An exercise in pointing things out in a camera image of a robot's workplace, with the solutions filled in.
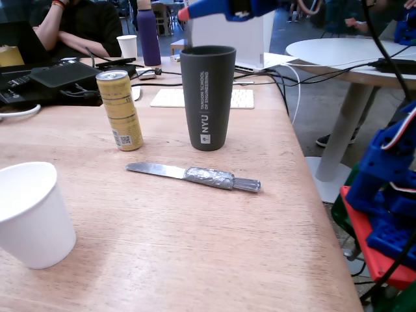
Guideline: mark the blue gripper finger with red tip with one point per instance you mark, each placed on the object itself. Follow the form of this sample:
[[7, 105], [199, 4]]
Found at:
[[214, 2], [204, 10]]

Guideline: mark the person left forearm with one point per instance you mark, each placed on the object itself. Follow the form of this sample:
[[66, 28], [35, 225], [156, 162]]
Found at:
[[81, 42]]

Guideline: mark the person right forearm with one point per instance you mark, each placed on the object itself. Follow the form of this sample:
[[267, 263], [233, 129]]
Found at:
[[44, 32]]

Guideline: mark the operator hand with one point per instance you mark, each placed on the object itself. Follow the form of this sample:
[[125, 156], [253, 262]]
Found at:
[[356, 25]]

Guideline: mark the white upright box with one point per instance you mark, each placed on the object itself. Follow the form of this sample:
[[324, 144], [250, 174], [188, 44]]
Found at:
[[253, 35]]

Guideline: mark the wooden stool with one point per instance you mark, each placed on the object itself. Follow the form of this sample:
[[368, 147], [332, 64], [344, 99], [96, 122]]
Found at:
[[177, 45]]

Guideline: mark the purple water bottle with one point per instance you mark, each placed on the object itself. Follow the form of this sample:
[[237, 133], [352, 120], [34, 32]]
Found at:
[[149, 39]]

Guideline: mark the small white paper cup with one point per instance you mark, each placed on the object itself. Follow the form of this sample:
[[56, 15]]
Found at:
[[127, 47]]

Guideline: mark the white charger block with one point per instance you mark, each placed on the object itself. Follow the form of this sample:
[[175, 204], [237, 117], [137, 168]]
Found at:
[[146, 74]]

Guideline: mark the gray NYU cup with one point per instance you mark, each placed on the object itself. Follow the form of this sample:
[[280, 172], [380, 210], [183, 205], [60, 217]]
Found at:
[[208, 97]]

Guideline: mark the white keyboard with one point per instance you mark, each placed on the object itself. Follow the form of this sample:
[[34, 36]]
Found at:
[[169, 98]]

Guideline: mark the white round table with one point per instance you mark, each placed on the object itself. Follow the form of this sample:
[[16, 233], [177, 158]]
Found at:
[[334, 52]]

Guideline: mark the black phone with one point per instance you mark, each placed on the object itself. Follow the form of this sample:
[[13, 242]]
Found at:
[[115, 62]]

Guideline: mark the white computer mouse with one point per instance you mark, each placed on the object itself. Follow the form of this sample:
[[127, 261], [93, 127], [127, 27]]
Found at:
[[136, 93]]

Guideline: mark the person torso black shirt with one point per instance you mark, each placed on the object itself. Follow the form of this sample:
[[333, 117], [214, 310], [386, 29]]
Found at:
[[91, 22]]

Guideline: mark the yellow drink can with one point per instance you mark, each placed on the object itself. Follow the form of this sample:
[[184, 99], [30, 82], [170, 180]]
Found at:
[[122, 113]]

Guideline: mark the dark shoe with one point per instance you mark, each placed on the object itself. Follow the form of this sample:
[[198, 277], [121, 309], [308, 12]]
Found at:
[[325, 140]]

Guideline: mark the black soft case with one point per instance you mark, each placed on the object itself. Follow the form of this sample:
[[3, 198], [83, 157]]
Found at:
[[65, 74]]

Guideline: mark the black power adapter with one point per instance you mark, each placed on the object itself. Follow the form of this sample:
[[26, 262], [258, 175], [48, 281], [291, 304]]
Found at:
[[395, 66]]

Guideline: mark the black laptop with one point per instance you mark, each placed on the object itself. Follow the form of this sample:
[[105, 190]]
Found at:
[[22, 42]]

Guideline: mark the black flat device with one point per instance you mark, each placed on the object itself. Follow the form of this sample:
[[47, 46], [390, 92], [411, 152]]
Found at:
[[39, 94]]

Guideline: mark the yellow paper bag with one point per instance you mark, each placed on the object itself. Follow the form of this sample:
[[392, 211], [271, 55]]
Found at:
[[9, 57]]

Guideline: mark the green table clamp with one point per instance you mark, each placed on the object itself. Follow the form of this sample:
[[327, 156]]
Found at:
[[339, 217]]

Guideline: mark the large white paper cup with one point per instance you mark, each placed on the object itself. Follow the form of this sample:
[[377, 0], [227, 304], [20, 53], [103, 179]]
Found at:
[[32, 221]]

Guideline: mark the red robot base plate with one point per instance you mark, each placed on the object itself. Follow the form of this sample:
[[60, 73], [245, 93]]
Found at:
[[367, 240]]

